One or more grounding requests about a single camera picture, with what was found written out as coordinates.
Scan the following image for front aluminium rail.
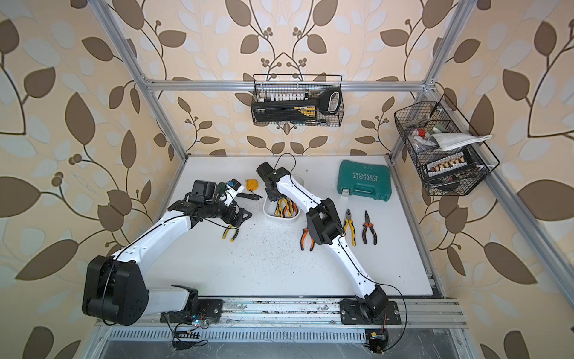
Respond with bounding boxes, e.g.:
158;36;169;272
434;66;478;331
96;295;468;331

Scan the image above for socket set in right basket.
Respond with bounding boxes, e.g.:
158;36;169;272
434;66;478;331
425;150;475;178

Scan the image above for right wire basket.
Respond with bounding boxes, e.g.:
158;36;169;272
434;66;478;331
394;94;500;196

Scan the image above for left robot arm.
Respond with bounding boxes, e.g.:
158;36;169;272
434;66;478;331
82;179;251;326

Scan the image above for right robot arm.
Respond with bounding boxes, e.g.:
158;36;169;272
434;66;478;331
257;162;407;325

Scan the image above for black red pliers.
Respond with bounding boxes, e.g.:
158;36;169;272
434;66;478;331
362;210;378;245

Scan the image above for aluminium frame post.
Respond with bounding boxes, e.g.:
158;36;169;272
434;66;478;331
88;0;188;162

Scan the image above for black yellow tool in basket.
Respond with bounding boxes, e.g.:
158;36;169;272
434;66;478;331
251;88;345;127

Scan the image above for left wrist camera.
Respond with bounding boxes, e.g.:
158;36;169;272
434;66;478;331
224;179;245;206

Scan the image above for white plastic storage box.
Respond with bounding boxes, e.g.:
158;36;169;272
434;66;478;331
262;188;300;223

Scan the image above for wire basket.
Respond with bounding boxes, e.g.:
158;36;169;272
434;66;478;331
394;94;500;196
251;73;345;127

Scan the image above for green tool case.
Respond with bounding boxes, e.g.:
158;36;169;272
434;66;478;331
337;160;392;202

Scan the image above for white papers in basket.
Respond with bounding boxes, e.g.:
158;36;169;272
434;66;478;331
430;133;493;152

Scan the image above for back wire basket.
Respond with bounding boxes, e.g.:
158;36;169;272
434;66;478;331
251;73;345;127

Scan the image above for yellow tape measure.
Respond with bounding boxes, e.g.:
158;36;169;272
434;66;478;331
245;179;259;191

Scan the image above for orange long nose pliers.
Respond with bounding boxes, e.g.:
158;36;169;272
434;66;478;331
300;227;315;251

